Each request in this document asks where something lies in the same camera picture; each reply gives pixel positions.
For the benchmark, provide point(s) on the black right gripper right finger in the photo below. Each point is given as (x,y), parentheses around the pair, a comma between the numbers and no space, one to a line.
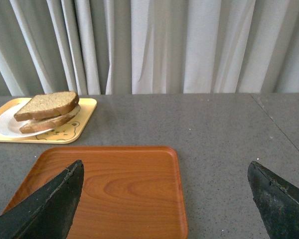
(277,201)

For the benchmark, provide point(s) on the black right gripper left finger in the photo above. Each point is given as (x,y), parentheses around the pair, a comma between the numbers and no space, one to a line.
(47,213)

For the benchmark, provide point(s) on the white round plate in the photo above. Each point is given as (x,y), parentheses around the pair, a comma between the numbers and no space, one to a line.
(9,127)

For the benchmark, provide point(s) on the bread slice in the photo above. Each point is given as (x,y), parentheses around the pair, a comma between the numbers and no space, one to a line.
(48,106)
(45,124)

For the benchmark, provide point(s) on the brown wooden tray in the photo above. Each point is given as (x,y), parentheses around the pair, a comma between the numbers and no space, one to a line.
(129,192)

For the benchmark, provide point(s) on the yellow bear tray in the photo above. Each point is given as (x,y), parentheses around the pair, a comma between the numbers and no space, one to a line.
(64,134)

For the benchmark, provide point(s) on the grey curtain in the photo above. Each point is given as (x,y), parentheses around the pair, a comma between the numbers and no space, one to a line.
(103,47)

